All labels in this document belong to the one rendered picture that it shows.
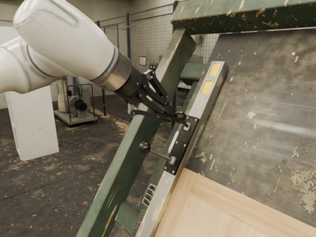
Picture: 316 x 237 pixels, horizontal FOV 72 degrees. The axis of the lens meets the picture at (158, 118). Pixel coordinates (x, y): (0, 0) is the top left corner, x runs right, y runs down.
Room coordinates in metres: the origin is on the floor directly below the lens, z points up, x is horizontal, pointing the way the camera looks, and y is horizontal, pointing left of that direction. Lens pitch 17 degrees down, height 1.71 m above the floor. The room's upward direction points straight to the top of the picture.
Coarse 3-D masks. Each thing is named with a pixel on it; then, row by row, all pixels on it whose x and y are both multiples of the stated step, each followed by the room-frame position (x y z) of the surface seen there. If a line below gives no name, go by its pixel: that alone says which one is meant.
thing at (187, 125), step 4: (176, 112) 0.60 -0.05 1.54; (180, 112) 0.59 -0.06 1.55; (184, 112) 0.60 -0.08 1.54; (176, 116) 0.59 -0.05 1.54; (180, 116) 0.58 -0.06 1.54; (184, 116) 0.59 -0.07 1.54; (176, 120) 0.59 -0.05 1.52; (180, 120) 0.58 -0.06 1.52; (184, 120) 0.59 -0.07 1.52; (184, 124) 0.64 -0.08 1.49; (188, 124) 0.67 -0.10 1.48; (184, 128) 0.67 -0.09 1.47; (188, 128) 0.67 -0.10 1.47
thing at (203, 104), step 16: (224, 64) 0.77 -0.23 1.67; (208, 80) 0.76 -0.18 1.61; (208, 96) 0.72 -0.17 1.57; (192, 112) 0.72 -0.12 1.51; (208, 112) 0.72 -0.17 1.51; (192, 144) 0.66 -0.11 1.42; (176, 176) 0.61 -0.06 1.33; (160, 192) 0.60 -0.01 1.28; (160, 208) 0.56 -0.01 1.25; (144, 224) 0.56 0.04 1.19
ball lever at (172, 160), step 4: (140, 144) 0.61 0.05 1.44; (144, 144) 0.61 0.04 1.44; (148, 144) 0.61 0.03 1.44; (140, 148) 0.60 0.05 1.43; (144, 148) 0.60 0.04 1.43; (148, 148) 0.60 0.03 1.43; (144, 152) 0.60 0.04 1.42; (148, 152) 0.61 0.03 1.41; (152, 152) 0.62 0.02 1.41; (156, 152) 0.62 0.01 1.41; (160, 156) 0.62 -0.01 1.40; (164, 156) 0.62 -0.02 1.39; (172, 156) 0.63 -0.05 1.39; (172, 160) 0.62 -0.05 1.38; (172, 164) 0.62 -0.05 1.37
